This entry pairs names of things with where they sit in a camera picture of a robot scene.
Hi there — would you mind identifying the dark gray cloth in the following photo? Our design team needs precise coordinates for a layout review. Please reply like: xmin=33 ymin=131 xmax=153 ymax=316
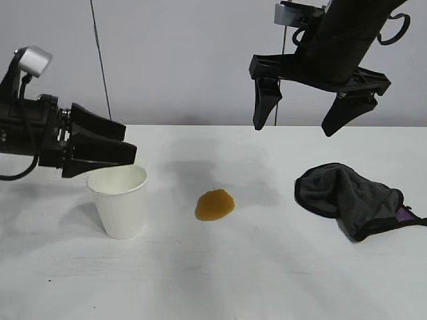
xmin=294 ymin=162 xmax=427 ymax=243

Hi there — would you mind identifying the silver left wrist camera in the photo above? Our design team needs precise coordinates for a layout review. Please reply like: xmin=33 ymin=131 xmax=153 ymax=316
xmin=15 ymin=45 xmax=54 ymax=78

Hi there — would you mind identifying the brown liquid spill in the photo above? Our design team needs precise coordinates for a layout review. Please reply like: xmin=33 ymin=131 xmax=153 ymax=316
xmin=195 ymin=188 xmax=236 ymax=222

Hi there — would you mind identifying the white paper cup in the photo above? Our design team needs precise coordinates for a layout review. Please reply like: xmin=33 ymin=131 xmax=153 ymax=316
xmin=85 ymin=155 xmax=149 ymax=240

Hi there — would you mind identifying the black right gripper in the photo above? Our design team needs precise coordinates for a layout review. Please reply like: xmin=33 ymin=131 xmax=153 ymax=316
xmin=249 ymin=25 xmax=392 ymax=137

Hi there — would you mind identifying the black right arm cable loop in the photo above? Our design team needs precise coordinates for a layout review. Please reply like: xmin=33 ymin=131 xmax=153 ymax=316
xmin=292 ymin=27 xmax=315 ymax=45
xmin=378 ymin=12 xmax=410 ymax=47

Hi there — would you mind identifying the thin black hanging cable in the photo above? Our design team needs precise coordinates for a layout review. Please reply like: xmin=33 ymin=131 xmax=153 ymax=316
xmin=89 ymin=0 xmax=113 ymax=121
xmin=274 ymin=25 xmax=288 ymax=127

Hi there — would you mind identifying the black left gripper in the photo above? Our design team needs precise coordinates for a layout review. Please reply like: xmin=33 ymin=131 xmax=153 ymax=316
xmin=0 ymin=95 xmax=138 ymax=179

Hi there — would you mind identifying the black left camera mount bracket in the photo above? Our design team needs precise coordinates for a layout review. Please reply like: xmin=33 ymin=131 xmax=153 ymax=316
xmin=0 ymin=55 xmax=26 ymax=101

